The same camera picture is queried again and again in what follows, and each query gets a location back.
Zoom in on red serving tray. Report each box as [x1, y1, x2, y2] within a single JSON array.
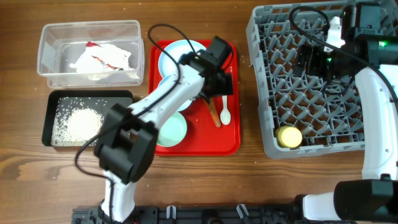
[[155, 47, 241, 156]]

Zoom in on yellow plastic cup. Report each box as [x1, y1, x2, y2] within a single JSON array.
[[275, 126, 303, 148]]

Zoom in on large light blue plate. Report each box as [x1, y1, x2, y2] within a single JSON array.
[[158, 40, 206, 78]]

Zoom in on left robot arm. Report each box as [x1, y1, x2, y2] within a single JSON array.
[[94, 37, 234, 223]]

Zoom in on green bowl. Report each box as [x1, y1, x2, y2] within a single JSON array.
[[157, 112, 187, 147]]

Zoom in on small light blue bowl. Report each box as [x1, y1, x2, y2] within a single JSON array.
[[158, 75, 192, 112]]

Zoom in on white paper waste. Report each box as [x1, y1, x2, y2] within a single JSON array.
[[69, 42, 131, 73]]

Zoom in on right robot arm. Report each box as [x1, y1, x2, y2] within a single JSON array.
[[290, 2, 397, 223]]

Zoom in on black waste tray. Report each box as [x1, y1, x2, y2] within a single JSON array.
[[42, 90, 133, 147]]

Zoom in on white plastic spoon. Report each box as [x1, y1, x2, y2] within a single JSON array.
[[220, 95, 231, 125]]

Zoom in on orange carrot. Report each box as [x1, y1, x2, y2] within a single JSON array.
[[207, 98, 221, 128]]

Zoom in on left black cable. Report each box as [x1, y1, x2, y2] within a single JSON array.
[[74, 23, 197, 224]]

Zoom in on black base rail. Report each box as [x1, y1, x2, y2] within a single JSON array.
[[71, 203, 348, 224]]

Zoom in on grey dishwasher rack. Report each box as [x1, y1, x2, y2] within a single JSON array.
[[246, 1, 365, 159]]

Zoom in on white rice grains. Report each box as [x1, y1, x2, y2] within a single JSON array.
[[50, 96, 109, 147]]

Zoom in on clear plastic bin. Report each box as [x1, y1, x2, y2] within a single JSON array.
[[37, 20, 144, 89]]

